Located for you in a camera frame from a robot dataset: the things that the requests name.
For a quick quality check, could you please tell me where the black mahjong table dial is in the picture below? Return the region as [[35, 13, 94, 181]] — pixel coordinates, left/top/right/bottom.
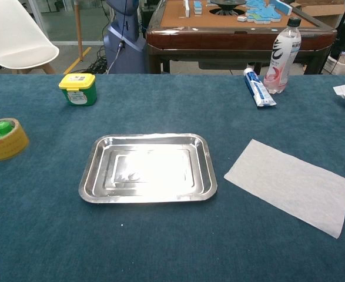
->
[[209, 0, 247, 16]]

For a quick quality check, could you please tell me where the green jar yellow lid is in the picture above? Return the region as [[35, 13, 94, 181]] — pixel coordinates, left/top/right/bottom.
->
[[58, 73, 98, 107]]

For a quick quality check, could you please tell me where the white shell chair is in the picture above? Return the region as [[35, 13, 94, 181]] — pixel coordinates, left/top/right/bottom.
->
[[0, 0, 60, 75]]

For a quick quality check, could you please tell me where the wooden pole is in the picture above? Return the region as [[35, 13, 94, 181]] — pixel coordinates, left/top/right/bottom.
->
[[74, 0, 84, 62]]

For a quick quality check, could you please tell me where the yellow tape roll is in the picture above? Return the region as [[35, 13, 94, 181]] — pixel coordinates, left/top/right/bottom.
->
[[0, 117, 30, 162]]

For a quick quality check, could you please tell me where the dark teal carpeted table surface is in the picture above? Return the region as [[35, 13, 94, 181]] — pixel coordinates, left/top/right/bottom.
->
[[0, 73, 345, 282]]

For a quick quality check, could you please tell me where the cardboard box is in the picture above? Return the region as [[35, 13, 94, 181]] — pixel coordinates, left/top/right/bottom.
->
[[295, 0, 345, 17]]

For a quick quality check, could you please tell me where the clear pink drink bottle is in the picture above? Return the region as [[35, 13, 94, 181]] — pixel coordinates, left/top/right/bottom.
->
[[263, 16, 302, 95]]

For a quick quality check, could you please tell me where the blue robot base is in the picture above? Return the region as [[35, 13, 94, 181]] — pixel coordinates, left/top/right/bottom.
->
[[103, 0, 147, 74]]

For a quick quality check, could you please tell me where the stainless steel tray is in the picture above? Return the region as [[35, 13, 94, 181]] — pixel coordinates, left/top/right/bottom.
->
[[78, 133, 218, 204]]

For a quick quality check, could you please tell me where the blue white toothpaste tube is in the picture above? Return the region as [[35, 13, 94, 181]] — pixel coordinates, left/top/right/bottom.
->
[[243, 68, 277, 108]]

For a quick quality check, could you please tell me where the brown mahjong table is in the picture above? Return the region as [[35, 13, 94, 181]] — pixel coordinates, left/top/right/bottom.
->
[[145, 0, 337, 75]]

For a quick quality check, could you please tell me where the long mahjong tile row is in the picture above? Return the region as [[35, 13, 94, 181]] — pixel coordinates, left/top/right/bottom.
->
[[270, 0, 293, 15]]

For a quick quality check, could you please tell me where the white paper sheet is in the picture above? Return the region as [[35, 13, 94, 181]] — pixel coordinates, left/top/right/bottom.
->
[[224, 139, 345, 239]]

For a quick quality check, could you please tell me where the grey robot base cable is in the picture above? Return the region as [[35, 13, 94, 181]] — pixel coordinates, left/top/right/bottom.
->
[[106, 0, 129, 74]]

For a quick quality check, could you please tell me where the white printed box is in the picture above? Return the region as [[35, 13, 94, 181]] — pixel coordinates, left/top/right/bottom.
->
[[324, 51, 345, 76]]

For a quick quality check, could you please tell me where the black floor cable bundle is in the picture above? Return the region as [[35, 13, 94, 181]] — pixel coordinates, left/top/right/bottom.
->
[[88, 45, 111, 74]]

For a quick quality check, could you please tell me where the blue mahjong tile pile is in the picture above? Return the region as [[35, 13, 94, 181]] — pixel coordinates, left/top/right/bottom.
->
[[245, 0, 284, 24]]

